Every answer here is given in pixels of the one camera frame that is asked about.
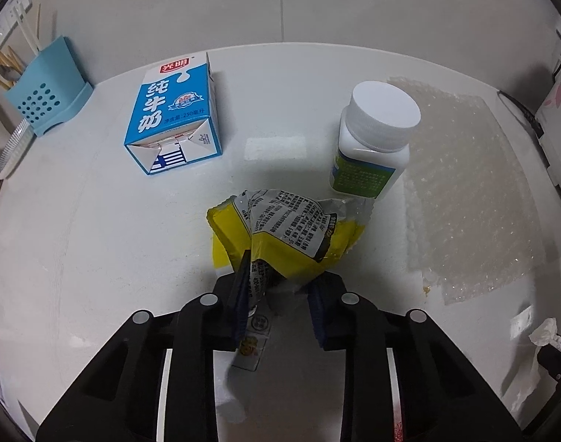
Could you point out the white pill bottle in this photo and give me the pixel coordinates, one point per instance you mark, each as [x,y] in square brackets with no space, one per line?
[373,149]

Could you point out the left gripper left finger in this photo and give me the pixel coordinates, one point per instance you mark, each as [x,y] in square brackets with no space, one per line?
[215,321]

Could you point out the blue white milk carton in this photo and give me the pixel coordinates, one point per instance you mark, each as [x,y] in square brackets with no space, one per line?
[174,118]

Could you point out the white tissue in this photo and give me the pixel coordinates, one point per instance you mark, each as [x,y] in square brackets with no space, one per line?
[544,336]

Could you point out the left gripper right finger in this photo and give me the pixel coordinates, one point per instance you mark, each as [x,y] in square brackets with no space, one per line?
[345,321]

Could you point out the clear bubble wrap sheet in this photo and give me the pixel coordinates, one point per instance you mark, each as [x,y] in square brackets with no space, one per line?
[472,225]

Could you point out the metal spoon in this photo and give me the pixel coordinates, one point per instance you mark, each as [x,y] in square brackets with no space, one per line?
[10,73]

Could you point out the wall power socket left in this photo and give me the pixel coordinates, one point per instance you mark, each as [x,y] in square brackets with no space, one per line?
[7,17]

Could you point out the blue utensil holder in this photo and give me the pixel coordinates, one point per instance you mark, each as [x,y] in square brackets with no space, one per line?
[52,89]

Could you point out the white ridged plate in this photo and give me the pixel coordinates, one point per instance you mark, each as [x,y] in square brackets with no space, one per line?
[16,148]

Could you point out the yellow snack wrapper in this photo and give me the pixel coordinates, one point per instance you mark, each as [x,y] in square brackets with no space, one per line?
[291,239]

